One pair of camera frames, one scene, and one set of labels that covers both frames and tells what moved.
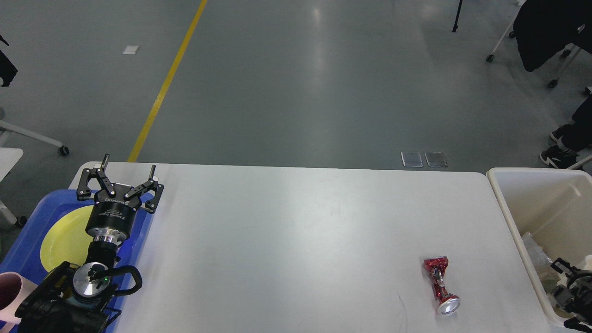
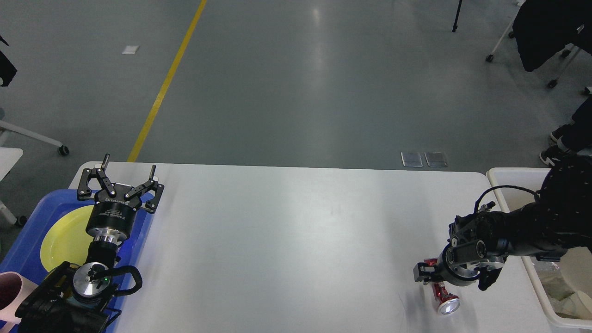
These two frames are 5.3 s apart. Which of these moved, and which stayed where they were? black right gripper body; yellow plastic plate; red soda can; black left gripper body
Moved: black right gripper body
Stayed: red soda can; yellow plastic plate; black left gripper body
